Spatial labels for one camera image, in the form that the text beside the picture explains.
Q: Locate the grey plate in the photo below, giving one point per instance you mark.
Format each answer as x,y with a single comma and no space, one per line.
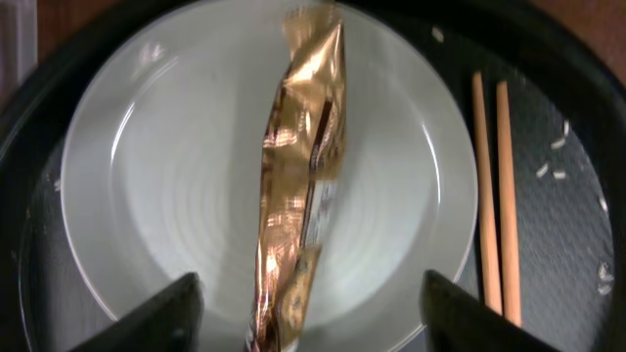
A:
161,175

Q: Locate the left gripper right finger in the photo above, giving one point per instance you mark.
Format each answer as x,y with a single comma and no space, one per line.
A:
458,322

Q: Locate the wooden chopstick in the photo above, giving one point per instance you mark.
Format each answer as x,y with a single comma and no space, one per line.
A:
508,221
486,216

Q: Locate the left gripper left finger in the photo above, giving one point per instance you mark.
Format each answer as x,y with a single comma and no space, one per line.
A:
168,322

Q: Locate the gold snack wrapper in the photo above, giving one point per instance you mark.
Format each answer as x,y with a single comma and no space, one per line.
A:
302,153

